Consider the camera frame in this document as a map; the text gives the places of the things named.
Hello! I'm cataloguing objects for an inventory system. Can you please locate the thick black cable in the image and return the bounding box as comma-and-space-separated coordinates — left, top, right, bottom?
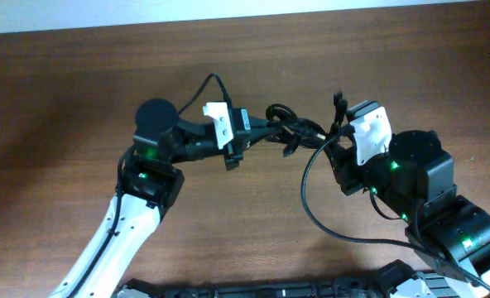
264, 89, 349, 158

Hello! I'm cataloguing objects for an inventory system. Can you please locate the thin black cable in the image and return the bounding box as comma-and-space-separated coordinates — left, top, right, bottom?
269, 119, 328, 150

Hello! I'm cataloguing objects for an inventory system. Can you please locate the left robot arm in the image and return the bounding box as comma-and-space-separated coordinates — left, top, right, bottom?
51, 99, 280, 297

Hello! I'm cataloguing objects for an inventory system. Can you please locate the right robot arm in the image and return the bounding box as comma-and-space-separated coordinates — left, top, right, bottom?
325, 130, 490, 297

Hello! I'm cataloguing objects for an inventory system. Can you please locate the right camera black cable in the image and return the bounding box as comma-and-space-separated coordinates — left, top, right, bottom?
300, 123, 490, 293

